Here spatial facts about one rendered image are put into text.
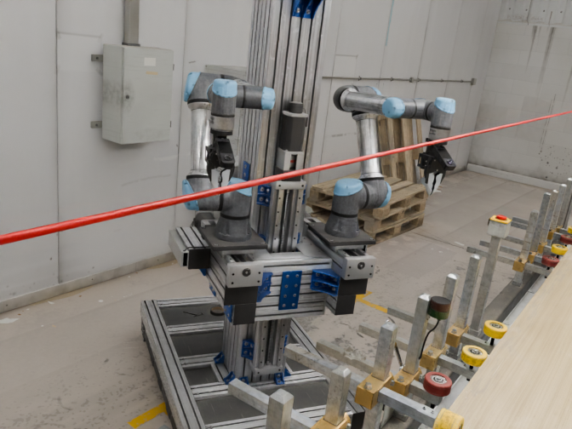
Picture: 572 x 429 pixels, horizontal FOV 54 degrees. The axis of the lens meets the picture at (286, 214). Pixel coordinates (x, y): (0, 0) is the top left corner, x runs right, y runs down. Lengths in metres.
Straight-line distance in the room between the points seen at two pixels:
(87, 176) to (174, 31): 1.19
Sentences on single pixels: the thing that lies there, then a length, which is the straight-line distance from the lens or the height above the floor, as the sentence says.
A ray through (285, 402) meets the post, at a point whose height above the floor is 1.17.
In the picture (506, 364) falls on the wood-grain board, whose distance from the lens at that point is 2.00.
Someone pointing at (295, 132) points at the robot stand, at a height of 1.46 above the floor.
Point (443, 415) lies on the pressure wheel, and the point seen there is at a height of 0.98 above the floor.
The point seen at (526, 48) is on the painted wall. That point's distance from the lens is 9.85.
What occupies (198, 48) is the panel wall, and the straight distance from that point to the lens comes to 4.40.
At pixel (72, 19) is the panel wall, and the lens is 3.76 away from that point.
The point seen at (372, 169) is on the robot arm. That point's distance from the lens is 2.47.
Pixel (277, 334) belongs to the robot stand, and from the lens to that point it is 2.63.
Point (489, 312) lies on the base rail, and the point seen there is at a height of 0.70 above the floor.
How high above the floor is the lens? 1.82
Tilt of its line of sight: 17 degrees down
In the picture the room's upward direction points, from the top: 7 degrees clockwise
